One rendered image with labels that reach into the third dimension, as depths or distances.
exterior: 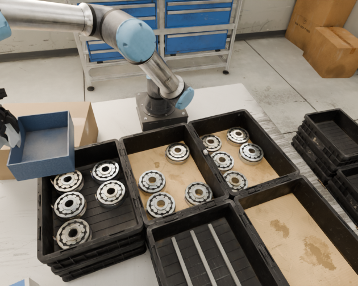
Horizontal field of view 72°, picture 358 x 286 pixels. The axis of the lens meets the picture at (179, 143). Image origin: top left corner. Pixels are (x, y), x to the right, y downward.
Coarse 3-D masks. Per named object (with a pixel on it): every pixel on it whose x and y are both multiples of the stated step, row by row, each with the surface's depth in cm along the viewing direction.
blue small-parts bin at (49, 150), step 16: (48, 112) 78; (64, 112) 79; (32, 128) 80; (48, 128) 82; (64, 128) 82; (32, 144) 77; (48, 144) 77; (64, 144) 78; (16, 160) 69; (32, 160) 73; (48, 160) 65; (64, 160) 67; (16, 176) 66; (32, 176) 68
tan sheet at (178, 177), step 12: (132, 156) 106; (144, 156) 106; (156, 156) 106; (132, 168) 102; (144, 168) 102; (156, 168) 102; (168, 168) 102; (180, 168) 102; (192, 168) 103; (168, 180) 98; (180, 180) 98; (192, 180) 98; (204, 180) 99; (168, 192) 94; (180, 192) 94; (144, 204) 90; (180, 204) 91
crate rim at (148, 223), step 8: (160, 128) 104; (168, 128) 104; (128, 136) 100; (136, 136) 101; (192, 136) 101; (120, 144) 97; (200, 152) 96; (128, 160) 92; (208, 160) 93; (128, 168) 89; (216, 176) 90; (136, 184) 84; (136, 192) 82; (224, 192) 83; (216, 200) 81; (192, 208) 79; (144, 216) 76; (168, 216) 77; (144, 224) 76
